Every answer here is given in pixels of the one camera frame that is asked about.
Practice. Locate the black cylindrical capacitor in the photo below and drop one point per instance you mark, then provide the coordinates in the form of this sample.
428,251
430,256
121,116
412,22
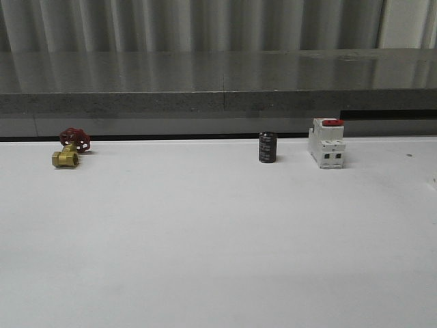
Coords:
267,150

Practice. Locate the grey stone shelf slab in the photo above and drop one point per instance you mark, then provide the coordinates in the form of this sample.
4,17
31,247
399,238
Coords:
295,84

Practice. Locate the brass valve red handwheel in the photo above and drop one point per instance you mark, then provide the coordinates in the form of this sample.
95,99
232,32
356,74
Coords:
74,141

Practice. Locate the white circuit breaker red switch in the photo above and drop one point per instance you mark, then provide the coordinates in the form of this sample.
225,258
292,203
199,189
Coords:
326,143

